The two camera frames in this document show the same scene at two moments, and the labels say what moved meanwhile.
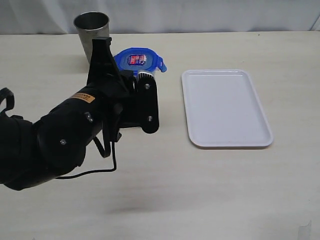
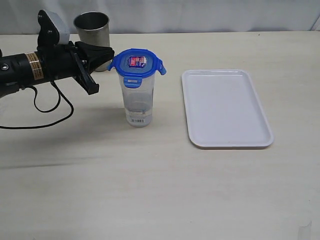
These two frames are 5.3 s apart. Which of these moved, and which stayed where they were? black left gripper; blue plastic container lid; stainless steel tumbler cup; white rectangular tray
Moved: black left gripper
Stayed: white rectangular tray; blue plastic container lid; stainless steel tumbler cup
